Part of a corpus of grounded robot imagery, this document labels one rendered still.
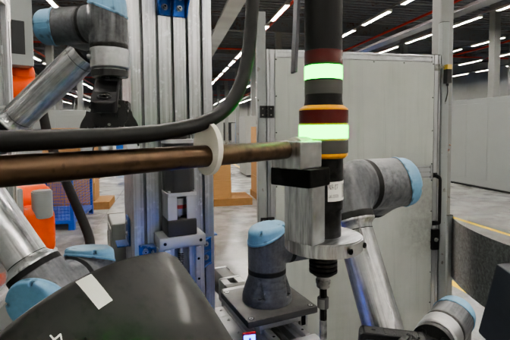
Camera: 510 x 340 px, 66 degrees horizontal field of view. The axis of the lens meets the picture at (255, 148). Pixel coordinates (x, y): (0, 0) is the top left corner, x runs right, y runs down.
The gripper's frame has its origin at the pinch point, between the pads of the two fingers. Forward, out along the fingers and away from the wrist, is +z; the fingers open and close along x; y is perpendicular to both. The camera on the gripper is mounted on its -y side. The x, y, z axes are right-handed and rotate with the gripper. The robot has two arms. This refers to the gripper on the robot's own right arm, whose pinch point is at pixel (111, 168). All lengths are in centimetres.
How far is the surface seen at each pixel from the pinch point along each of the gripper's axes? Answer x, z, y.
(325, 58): -25, -14, -52
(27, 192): 126, 53, 338
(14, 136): -5, -8, -65
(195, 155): -13, -6, -60
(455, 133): -768, 9, 836
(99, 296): -5.5, 6.5, -47.8
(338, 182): -26, -3, -52
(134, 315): -8.4, 8.4, -48.1
